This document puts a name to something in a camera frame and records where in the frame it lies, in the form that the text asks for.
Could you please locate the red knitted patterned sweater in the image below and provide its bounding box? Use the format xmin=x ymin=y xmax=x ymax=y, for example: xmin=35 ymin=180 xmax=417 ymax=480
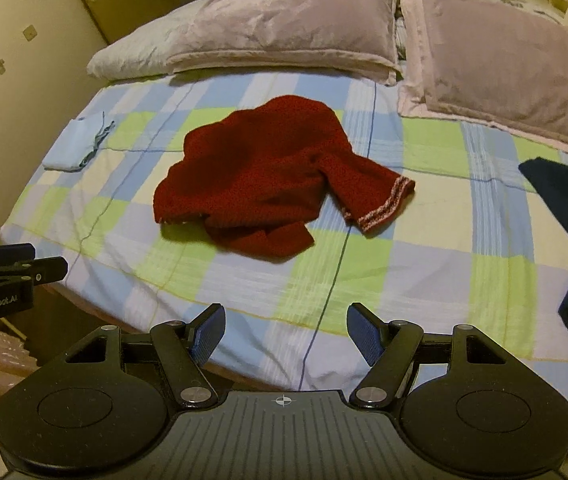
xmin=153 ymin=96 xmax=415 ymax=259

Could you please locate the light blue folded cloth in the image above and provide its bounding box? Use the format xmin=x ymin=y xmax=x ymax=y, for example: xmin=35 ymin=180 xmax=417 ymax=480
xmin=42 ymin=113 xmax=116 ymax=172

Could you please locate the checkered bed sheet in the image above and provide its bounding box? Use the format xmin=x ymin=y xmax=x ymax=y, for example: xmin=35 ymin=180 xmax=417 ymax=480
xmin=0 ymin=72 xmax=568 ymax=399

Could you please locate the right mauve pillow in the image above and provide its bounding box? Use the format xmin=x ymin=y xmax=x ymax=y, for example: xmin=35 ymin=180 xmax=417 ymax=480
xmin=398 ymin=0 xmax=568 ymax=151

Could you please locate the mauve pillow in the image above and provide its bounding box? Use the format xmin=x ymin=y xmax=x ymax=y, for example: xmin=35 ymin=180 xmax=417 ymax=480
xmin=398 ymin=0 xmax=568 ymax=151
xmin=86 ymin=0 xmax=399 ymax=86

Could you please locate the left mauve pillow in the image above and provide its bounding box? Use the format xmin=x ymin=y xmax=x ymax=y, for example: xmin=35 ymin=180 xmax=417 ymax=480
xmin=86 ymin=0 xmax=399 ymax=86

